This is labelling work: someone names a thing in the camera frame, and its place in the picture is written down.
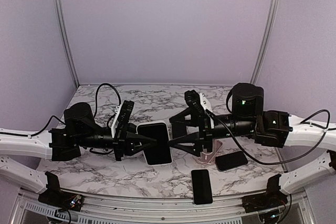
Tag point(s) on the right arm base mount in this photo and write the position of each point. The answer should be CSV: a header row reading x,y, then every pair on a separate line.
x,y
271,198

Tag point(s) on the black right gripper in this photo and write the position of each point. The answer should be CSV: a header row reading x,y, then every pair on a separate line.
x,y
206,133

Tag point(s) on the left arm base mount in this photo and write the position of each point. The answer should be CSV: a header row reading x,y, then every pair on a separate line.
x,y
54,196

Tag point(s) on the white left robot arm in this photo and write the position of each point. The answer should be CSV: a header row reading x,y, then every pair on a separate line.
x,y
80,131

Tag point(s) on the pink phone case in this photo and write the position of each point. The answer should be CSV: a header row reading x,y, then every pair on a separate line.
x,y
209,157

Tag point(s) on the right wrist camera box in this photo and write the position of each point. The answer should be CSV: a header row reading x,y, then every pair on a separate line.
x,y
197,102

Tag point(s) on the aluminium right corner post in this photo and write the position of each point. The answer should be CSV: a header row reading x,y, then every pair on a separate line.
x,y
270,20

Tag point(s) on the aluminium corner post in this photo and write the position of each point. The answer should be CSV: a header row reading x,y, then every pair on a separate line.
x,y
270,20
65,42

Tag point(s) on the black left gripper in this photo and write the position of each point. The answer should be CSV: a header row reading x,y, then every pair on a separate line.
x,y
123,134

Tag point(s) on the aluminium front rail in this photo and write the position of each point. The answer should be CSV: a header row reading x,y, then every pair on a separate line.
x,y
115,209

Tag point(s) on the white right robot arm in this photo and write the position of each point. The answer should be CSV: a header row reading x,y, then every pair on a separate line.
x,y
246,117

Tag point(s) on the aluminium left corner post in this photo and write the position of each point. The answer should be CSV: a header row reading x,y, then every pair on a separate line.
x,y
65,42

